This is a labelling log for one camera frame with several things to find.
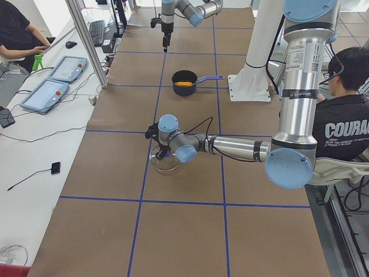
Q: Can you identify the small black square pad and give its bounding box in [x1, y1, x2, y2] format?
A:
[51, 162, 61, 175]

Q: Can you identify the green clamp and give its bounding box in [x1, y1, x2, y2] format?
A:
[32, 54, 44, 71]

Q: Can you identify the white chair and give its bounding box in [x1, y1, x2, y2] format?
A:
[308, 158, 368, 203]

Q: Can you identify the person in black shirt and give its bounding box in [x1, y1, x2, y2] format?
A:
[1, 1, 55, 73]

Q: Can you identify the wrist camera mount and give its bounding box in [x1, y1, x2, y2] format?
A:
[150, 17, 161, 28]
[145, 123, 159, 141]

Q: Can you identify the aluminium frame post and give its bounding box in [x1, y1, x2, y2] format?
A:
[65, 0, 108, 88]

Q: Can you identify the teach pendant tablet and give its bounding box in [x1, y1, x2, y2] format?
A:
[48, 55, 88, 84]
[20, 78, 69, 115]

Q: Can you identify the lower teach pendant tablet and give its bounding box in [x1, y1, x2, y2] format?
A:
[20, 78, 69, 115]

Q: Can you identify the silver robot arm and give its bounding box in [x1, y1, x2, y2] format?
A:
[154, 1, 340, 189]
[155, 0, 223, 53]

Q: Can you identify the dark blue saucepan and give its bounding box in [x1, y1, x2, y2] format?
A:
[171, 70, 224, 96]

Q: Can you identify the black computer mouse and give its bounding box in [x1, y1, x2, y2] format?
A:
[65, 41, 77, 49]

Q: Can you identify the upper teach pendant tablet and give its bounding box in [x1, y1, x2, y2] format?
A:
[48, 55, 88, 84]

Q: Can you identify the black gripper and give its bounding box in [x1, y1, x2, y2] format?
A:
[161, 23, 172, 53]
[156, 142, 170, 160]

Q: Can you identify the yellow corn cob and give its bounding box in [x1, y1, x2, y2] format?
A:
[174, 81, 193, 87]

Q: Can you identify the person in black jacket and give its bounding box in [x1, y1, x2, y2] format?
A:
[312, 47, 368, 161]

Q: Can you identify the glass pot lid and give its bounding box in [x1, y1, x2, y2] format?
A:
[149, 146, 180, 173]

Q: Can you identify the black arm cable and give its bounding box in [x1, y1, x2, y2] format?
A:
[183, 116, 214, 136]

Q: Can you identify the black keyboard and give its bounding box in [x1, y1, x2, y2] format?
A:
[89, 20, 105, 47]

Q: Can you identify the black device on desk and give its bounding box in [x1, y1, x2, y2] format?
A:
[0, 107, 15, 128]

